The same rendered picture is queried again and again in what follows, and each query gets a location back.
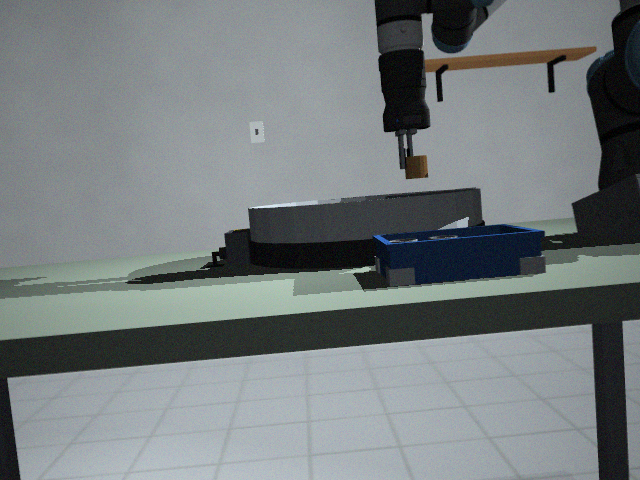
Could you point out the blue crate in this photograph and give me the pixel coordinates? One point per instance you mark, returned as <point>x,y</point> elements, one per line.
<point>478,252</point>

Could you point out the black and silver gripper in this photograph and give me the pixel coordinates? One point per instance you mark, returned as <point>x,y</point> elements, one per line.
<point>403,81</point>

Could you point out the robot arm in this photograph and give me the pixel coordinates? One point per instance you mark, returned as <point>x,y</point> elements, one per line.
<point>613,80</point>

